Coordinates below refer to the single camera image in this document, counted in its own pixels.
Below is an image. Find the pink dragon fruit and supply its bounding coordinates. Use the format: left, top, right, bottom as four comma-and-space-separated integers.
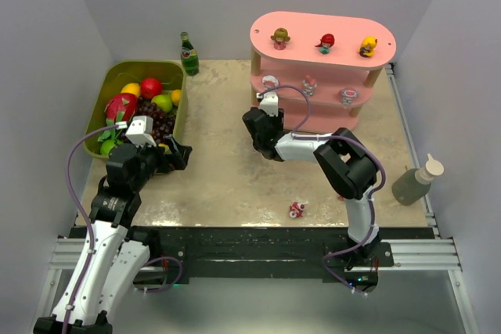
105, 93, 138, 126

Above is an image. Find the olive green fruit bin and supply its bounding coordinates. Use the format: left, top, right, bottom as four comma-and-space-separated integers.
87, 61, 188, 142

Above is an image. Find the orange fruit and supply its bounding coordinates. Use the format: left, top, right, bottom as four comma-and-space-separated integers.
170, 89, 182, 107

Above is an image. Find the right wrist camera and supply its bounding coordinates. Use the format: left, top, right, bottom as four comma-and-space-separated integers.
256, 92, 279, 117

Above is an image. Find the pink three-tier shelf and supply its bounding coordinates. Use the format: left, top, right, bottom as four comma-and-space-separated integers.
250, 11, 397, 133

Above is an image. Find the purple grapes bunch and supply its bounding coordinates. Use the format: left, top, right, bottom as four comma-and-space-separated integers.
136, 101, 177, 145

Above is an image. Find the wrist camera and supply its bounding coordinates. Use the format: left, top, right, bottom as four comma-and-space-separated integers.
256, 92, 279, 117
117, 116, 157, 147

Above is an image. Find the pink round toy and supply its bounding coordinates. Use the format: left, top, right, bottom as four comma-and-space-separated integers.
261, 75, 279, 90

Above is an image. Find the red-haired doll toy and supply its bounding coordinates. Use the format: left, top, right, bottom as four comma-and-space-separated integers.
315, 34, 335, 55

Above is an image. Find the green glass bottle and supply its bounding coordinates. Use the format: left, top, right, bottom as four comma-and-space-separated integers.
180, 31, 199, 76

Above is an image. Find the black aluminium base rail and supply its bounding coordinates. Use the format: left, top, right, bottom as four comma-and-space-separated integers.
51, 226, 461, 291

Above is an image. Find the pink planet toy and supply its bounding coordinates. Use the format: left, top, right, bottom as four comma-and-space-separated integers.
338, 88, 359, 106

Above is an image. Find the brown-haired doll toy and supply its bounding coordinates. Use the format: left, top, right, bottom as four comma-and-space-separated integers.
270, 27, 290, 51

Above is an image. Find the small pink figure toy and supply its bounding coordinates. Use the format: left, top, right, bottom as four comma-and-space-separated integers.
303, 75, 317, 97

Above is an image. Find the yellow-haired doll toy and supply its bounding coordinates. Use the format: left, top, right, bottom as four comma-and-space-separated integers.
359, 36, 378, 58

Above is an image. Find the red white swirl toy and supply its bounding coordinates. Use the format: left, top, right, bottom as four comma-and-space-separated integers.
289, 201, 305, 219

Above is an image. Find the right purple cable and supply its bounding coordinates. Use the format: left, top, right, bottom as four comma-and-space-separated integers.
260, 85, 387, 296

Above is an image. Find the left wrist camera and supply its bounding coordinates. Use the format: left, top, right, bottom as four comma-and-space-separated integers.
117, 116, 157, 147

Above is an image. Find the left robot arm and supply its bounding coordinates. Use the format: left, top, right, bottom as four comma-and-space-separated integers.
33, 136, 193, 333

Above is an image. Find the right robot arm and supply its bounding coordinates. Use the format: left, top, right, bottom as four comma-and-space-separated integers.
243, 107, 383, 248

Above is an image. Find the yellow lemon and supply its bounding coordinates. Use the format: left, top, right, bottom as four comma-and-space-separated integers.
121, 83, 141, 98

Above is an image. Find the green apple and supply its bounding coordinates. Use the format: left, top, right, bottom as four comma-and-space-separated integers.
151, 94, 173, 113

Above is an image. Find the green soap dispenser bottle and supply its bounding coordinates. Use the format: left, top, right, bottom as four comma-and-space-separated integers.
391, 154, 445, 206

